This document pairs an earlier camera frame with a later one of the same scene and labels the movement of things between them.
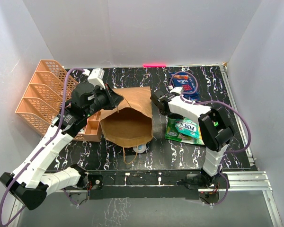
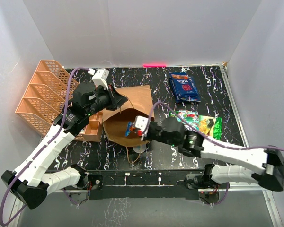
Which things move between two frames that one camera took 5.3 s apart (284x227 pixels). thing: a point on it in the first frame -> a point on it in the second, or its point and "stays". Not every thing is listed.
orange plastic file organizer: (44, 97) stays
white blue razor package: (140, 149) stays
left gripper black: (116, 98) stays
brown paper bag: (130, 124) stays
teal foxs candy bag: (189, 127) -> (190, 117)
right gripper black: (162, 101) -> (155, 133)
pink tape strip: (154, 65) stays
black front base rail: (141, 184) stays
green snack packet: (184, 130) -> (211, 126)
